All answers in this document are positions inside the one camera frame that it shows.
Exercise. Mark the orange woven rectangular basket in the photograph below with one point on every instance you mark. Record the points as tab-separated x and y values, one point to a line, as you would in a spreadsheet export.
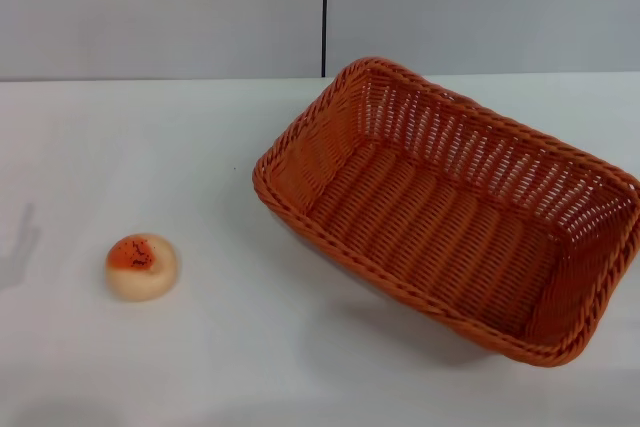
425	227

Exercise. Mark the round bun with orange glaze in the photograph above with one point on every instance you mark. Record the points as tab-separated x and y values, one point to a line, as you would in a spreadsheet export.
142	274

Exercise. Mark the black vertical wall strip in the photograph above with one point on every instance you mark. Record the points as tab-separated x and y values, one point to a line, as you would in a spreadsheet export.
325	12

